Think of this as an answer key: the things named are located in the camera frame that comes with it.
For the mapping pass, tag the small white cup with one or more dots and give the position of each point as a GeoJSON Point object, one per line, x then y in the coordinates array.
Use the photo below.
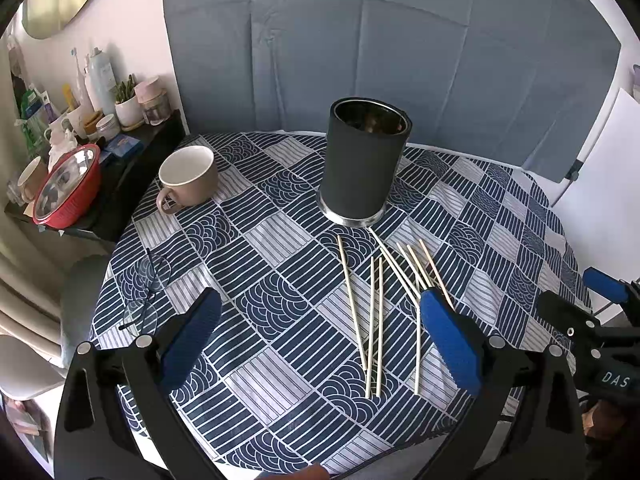
{"type": "Point", "coordinates": [108, 127]}

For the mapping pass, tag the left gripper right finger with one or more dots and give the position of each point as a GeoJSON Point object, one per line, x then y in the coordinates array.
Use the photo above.
{"type": "Point", "coordinates": [524, 420]}

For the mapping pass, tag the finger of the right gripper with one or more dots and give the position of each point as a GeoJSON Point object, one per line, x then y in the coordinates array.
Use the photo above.
{"type": "Point", "coordinates": [565, 312]}
{"type": "Point", "coordinates": [613, 290]}

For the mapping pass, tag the person's left hand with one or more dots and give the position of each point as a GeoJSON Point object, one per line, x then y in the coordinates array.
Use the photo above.
{"type": "Point", "coordinates": [312, 472]}

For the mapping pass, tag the blue small box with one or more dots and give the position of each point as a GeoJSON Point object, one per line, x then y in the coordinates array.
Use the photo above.
{"type": "Point", "coordinates": [124, 147]}

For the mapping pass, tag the red bowl with steel bowl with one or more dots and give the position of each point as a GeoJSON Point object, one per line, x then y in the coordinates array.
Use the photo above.
{"type": "Point", "coordinates": [69, 189]}

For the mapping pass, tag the white potted succulent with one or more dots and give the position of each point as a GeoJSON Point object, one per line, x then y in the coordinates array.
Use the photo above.
{"type": "Point", "coordinates": [127, 108]}

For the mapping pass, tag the blue patterned tablecloth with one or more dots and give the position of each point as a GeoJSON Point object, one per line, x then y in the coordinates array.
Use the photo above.
{"type": "Point", "coordinates": [279, 384]}

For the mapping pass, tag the white spray bottle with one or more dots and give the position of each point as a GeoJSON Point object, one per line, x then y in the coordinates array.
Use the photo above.
{"type": "Point", "coordinates": [103, 80]}

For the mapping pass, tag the person's right hand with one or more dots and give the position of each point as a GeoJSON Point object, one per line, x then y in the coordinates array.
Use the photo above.
{"type": "Point", "coordinates": [611, 422]}

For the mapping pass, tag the white board panel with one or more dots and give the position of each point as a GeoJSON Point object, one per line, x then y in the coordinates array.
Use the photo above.
{"type": "Point", "coordinates": [599, 212]}

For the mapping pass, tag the grey backdrop cloth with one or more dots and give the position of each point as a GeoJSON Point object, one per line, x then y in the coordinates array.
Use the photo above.
{"type": "Point", "coordinates": [514, 81]}

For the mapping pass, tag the black side shelf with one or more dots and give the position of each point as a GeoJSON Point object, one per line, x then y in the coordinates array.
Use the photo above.
{"type": "Point", "coordinates": [123, 184]}

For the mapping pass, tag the black cylindrical utensil holder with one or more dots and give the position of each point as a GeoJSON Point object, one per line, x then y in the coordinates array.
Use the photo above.
{"type": "Point", "coordinates": [364, 144]}

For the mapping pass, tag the beige ceramic mug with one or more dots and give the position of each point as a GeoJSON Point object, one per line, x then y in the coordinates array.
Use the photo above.
{"type": "Point", "coordinates": [188, 177]}

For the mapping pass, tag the brown mug on shelf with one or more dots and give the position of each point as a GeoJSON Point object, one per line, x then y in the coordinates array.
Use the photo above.
{"type": "Point", "coordinates": [31, 178]}

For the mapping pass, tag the pink lidded jar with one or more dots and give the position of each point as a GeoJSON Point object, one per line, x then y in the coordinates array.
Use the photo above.
{"type": "Point", "coordinates": [153, 99]}

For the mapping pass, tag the thin black eyeglasses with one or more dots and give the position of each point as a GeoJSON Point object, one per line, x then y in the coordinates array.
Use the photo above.
{"type": "Point", "coordinates": [149, 278]}

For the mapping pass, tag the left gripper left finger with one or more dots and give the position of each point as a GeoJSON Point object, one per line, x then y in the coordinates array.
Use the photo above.
{"type": "Point", "coordinates": [93, 439]}

